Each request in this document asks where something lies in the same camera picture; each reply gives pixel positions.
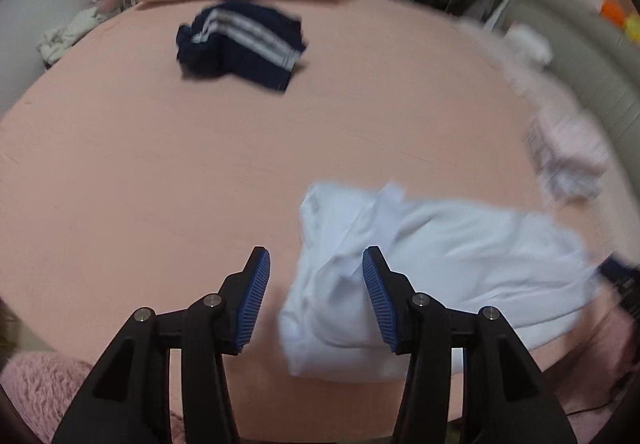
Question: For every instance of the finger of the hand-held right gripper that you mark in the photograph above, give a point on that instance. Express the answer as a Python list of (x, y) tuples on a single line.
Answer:
[(612, 269)]

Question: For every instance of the grey padded headboard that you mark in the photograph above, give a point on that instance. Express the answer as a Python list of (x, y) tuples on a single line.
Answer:
[(590, 53)]

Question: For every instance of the small white cloth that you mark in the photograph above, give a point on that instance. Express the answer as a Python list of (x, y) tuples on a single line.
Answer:
[(530, 43)]

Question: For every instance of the bed with pink sheet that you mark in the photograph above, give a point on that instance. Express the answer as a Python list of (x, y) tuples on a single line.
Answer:
[(125, 173)]

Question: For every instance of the orange and yellow toys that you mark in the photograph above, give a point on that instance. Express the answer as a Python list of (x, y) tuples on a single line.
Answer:
[(622, 21)]

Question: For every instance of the pink checked cloth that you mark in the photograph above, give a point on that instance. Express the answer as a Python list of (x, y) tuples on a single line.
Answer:
[(570, 158)]

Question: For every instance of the pink fluffy rug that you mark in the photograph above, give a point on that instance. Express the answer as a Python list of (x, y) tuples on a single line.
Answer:
[(40, 389)]

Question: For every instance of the pile of white clothes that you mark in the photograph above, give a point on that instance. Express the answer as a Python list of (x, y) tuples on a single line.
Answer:
[(70, 36)]

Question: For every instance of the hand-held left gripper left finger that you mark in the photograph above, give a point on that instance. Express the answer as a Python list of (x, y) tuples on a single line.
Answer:
[(255, 294)]

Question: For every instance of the navy shorts with white stripes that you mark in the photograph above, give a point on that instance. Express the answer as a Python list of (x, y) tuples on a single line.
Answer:
[(240, 43)]

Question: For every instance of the white shirt with navy trim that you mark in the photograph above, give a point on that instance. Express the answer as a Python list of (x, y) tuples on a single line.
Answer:
[(450, 274)]

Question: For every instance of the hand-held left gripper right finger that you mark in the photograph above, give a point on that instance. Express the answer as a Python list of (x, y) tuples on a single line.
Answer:
[(377, 299)]

